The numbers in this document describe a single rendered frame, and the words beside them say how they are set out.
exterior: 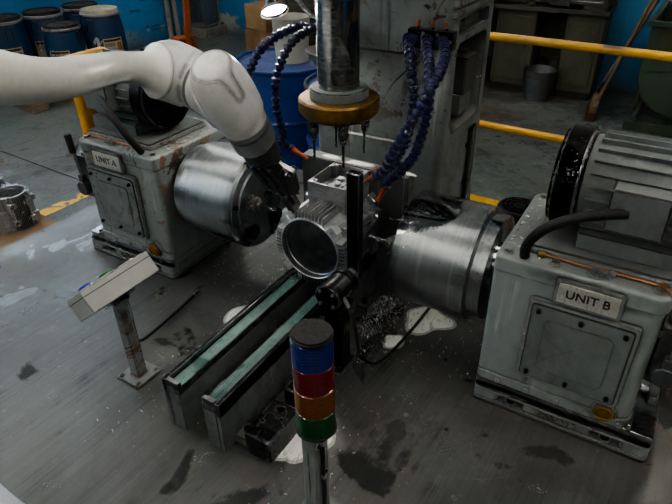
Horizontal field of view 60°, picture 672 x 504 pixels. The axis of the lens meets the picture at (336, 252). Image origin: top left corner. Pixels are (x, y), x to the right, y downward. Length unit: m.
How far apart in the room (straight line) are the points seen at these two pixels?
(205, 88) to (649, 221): 0.75
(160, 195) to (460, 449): 0.94
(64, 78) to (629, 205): 0.86
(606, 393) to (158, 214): 1.13
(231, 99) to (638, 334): 0.80
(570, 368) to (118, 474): 0.86
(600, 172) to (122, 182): 1.14
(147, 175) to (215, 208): 0.21
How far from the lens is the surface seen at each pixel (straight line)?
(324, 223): 1.30
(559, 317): 1.11
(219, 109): 1.06
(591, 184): 1.06
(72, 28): 6.14
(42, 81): 0.91
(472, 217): 1.19
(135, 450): 1.26
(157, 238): 1.66
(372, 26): 1.45
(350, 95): 1.26
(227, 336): 1.27
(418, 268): 1.19
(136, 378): 1.39
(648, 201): 1.02
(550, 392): 1.24
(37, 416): 1.40
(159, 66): 1.15
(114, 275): 1.23
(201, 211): 1.49
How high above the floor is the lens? 1.73
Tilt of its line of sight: 33 degrees down
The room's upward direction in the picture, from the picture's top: 1 degrees counter-clockwise
